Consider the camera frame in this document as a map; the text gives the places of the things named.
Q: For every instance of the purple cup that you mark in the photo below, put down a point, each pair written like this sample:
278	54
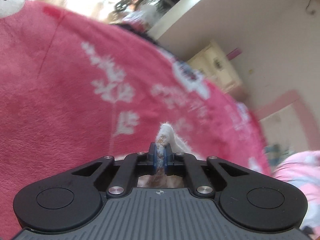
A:
234	53

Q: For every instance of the white plastic bag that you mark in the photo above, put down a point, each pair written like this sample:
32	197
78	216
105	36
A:
140	16

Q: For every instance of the beige houndstooth coat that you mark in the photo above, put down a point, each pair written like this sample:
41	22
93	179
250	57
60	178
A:
166	130

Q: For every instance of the pink floral blanket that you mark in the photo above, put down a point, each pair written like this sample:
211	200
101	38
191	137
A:
50	105

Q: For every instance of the pink headboard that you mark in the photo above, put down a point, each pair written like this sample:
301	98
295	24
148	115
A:
300	105

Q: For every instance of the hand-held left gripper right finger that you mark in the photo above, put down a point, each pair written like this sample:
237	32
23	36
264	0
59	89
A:
167	160

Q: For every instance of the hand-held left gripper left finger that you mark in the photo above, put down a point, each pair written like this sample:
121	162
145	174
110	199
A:
155	160

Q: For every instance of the plaid cloth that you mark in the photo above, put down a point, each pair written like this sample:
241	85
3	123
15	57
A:
277	153

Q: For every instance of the cream nightstand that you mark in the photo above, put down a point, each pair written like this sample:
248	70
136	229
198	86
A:
215	62

